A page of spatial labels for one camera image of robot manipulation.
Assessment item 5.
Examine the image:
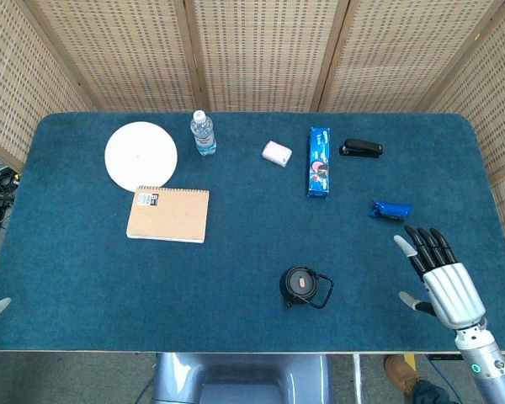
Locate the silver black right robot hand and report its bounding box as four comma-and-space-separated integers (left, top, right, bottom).
393, 225, 487, 330

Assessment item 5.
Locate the black round container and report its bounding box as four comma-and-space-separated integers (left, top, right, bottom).
279, 265, 335, 310

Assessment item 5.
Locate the brown shoe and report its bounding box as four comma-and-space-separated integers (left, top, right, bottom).
383, 353, 422, 396

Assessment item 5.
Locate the blue snack wrapper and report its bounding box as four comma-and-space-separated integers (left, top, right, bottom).
367, 199, 414, 223

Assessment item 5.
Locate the white table leg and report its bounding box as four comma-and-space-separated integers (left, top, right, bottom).
351, 353, 363, 404

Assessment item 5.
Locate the black stapler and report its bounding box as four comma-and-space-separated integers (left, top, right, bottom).
338, 138, 384, 159

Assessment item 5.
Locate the blue Oreo cookie box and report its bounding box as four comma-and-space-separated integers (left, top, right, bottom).
306, 126, 332, 199

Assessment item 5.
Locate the blue-grey robot torso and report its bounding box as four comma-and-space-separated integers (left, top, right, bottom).
150, 352, 333, 404

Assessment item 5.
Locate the brown spiral notebook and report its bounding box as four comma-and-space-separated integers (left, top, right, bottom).
125, 184, 210, 245

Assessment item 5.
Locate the clear plastic water bottle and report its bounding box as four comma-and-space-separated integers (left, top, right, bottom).
189, 109, 216, 157

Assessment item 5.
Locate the woven bamboo folding screen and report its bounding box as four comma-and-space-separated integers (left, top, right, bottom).
0, 0, 505, 270

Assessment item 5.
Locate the white round plate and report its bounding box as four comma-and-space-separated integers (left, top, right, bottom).
104, 121, 179, 193

